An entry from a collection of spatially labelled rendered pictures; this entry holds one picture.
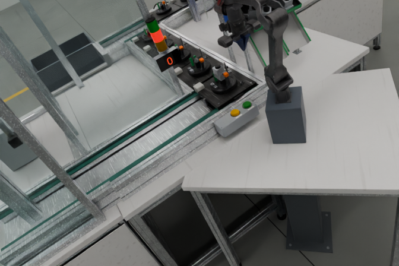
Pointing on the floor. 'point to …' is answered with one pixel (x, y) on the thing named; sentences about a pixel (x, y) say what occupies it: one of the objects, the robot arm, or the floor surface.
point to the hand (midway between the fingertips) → (241, 43)
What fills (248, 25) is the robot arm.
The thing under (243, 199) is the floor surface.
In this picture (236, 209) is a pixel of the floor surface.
